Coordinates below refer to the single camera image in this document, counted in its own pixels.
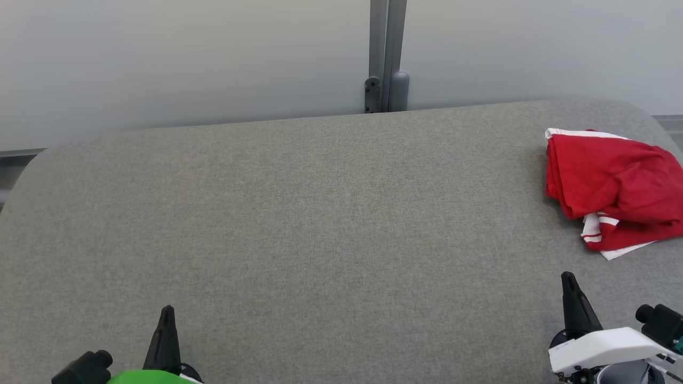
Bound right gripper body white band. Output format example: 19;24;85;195
549;303;683;382

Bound red white basketball jersey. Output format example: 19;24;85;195
581;211;683;261

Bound dark hinge bracket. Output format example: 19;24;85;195
364;76;382;114

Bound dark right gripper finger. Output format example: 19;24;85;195
561;271;604;338

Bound red white-trimmed shorts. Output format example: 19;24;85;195
545;128;683;220

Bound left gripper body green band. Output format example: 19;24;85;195
51;349;204;384

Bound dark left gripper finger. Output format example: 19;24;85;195
142;306;182;374

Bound grey wall baseboard rail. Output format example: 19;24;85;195
652;115;683;134
0;148;47;209

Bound grey cylinder post cap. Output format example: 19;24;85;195
388;71;410;112

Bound grey metal post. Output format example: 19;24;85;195
368;0;408;113

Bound grey fabric sofa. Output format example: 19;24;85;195
0;98;683;384

